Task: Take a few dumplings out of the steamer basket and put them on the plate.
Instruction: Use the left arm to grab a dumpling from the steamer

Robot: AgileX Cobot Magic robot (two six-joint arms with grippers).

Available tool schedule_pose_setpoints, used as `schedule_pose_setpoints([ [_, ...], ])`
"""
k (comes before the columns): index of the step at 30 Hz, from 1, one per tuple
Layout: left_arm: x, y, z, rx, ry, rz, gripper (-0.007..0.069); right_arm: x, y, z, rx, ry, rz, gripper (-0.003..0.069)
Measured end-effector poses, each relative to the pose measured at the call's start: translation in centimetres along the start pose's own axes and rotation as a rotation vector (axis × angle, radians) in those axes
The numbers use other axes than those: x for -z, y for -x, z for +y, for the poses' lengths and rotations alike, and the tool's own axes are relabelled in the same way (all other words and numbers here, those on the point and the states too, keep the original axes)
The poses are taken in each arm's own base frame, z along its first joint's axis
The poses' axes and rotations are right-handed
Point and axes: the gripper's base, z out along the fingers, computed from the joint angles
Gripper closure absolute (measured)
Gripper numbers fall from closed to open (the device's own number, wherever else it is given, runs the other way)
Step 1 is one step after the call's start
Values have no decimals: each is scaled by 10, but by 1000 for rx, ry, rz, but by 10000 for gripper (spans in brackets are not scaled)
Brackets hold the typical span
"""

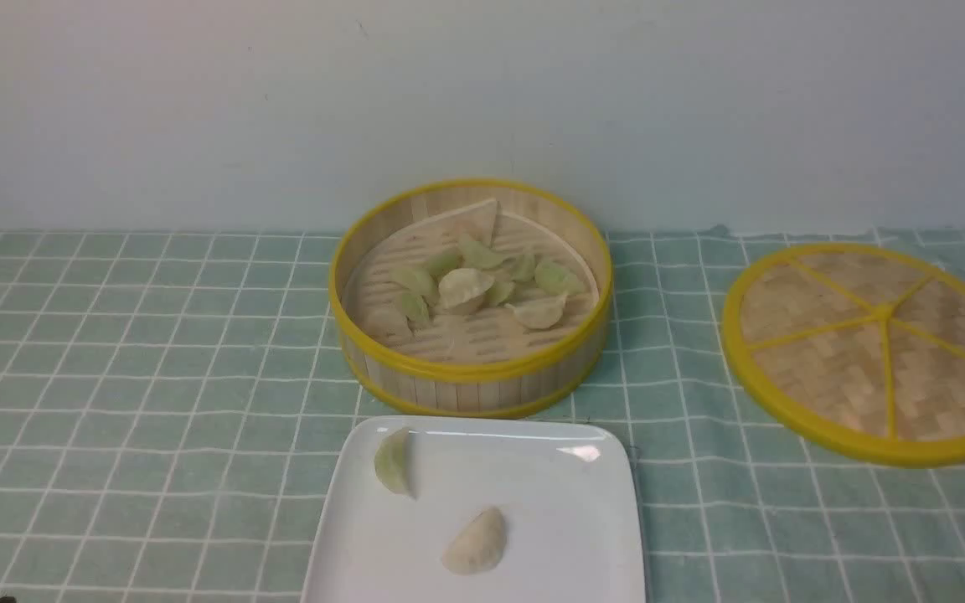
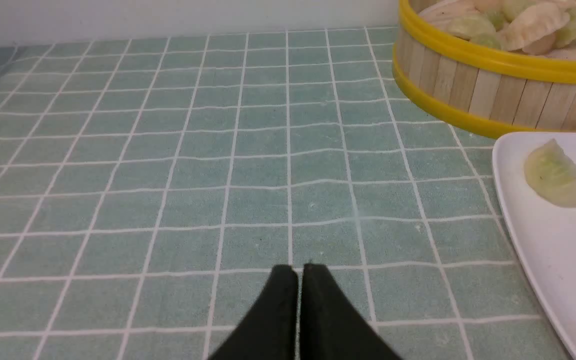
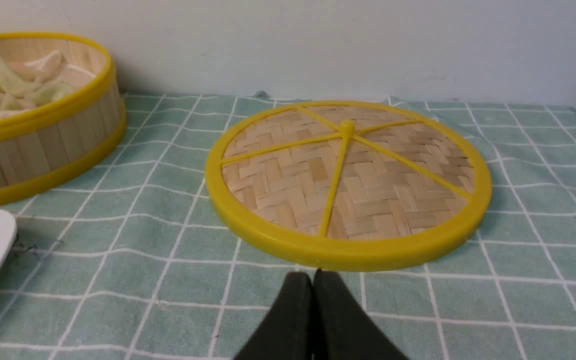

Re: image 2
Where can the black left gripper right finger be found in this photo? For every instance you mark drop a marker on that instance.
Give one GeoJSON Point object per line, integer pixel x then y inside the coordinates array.
{"type": "Point", "coordinates": [330, 327]}

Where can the white square plate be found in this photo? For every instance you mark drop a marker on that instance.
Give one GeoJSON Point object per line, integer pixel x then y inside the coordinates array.
{"type": "Point", "coordinates": [543, 234]}

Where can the white dumpling in steamer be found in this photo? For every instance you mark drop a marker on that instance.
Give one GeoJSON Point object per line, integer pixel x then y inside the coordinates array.
{"type": "Point", "coordinates": [532, 24]}

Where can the bamboo steamer basket yellow rim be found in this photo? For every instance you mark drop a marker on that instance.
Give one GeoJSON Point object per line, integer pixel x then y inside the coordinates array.
{"type": "Point", "coordinates": [476, 88]}

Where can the green checkered tablecloth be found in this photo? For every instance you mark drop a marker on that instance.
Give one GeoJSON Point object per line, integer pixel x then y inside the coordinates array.
{"type": "Point", "coordinates": [148, 186]}

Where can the green dumpling in steamer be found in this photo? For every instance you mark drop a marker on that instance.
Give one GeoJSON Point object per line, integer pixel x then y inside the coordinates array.
{"type": "Point", "coordinates": [468, 26]}

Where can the green dumpling on plate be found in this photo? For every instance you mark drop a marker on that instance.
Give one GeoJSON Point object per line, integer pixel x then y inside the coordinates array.
{"type": "Point", "coordinates": [551, 174]}

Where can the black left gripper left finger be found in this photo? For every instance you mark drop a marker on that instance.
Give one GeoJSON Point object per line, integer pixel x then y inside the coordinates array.
{"type": "Point", "coordinates": [268, 329]}

